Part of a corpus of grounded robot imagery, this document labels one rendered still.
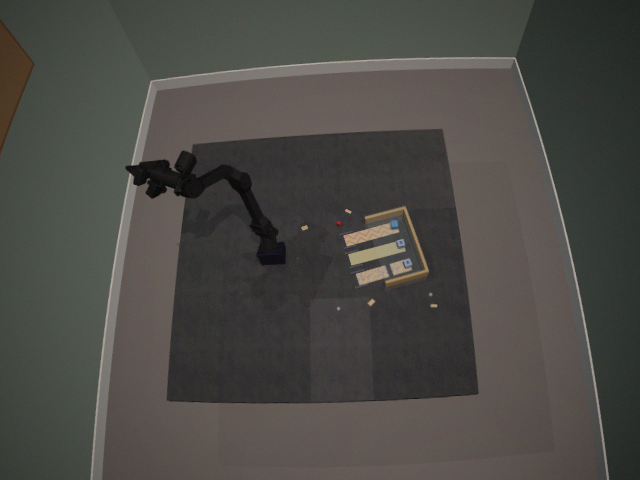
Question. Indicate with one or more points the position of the pale yellow strip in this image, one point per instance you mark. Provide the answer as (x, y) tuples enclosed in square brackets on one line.
[(363, 256)]

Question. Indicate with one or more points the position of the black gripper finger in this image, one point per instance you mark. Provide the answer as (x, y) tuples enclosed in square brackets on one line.
[(132, 169), (149, 164)]

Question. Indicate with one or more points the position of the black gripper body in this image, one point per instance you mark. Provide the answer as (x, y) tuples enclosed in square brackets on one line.
[(156, 174)]

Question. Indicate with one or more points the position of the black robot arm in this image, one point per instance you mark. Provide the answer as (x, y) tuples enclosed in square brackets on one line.
[(187, 185)]

